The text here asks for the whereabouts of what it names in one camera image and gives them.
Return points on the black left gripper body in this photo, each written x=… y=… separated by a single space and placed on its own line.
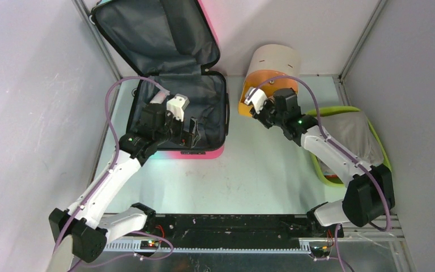
x=173 y=131

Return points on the pink and teal kids suitcase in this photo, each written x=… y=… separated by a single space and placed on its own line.
x=171 y=44

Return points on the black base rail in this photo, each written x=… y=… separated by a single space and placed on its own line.
x=238 y=232

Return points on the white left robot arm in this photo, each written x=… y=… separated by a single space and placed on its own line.
x=83 y=220

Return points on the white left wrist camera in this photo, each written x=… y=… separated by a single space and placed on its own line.
x=177 y=106

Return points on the grey ribbed garment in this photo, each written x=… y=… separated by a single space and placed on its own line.
x=352 y=130

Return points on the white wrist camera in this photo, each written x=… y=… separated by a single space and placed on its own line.
x=256 y=98
x=177 y=106

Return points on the green plastic bin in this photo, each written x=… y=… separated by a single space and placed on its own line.
x=334 y=163

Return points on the beige orange round storage box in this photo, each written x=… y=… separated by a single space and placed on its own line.
x=269 y=61

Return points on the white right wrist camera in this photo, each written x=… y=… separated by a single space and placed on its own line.
x=256 y=98

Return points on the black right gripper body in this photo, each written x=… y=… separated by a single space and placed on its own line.
x=268 y=116

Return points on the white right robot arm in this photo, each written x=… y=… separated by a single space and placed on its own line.
x=369 y=188

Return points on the pink tube with teal cap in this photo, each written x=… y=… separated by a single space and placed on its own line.
x=160 y=97

